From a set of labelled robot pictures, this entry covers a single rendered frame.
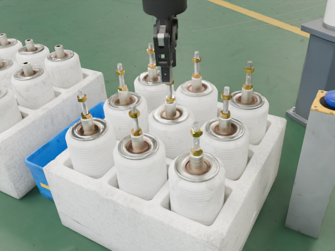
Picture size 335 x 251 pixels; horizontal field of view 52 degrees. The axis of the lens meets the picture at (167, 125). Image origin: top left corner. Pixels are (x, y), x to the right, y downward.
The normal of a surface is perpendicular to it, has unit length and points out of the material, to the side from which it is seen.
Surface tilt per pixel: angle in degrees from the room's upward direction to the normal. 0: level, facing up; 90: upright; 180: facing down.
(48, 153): 88
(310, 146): 90
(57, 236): 0
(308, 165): 90
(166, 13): 90
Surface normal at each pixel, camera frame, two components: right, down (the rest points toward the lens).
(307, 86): -0.86, 0.33
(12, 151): 0.87, 0.25
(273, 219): -0.05, -0.81
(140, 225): -0.51, 0.52
